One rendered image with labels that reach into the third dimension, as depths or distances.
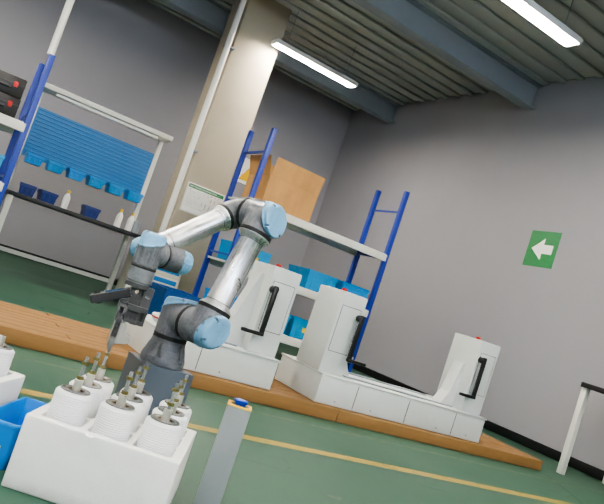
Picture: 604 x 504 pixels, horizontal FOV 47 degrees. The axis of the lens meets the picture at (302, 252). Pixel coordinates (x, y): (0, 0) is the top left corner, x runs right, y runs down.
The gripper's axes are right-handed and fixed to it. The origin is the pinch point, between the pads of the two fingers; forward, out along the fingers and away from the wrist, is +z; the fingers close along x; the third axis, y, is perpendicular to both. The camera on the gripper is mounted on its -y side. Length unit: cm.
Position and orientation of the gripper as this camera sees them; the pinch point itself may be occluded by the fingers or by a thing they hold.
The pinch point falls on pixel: (107, 346)
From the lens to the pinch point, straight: 207.6
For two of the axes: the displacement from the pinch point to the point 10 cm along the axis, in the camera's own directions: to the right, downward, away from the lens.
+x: -2.8, -0.3, 9.6
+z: -3.2, 9.4, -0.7
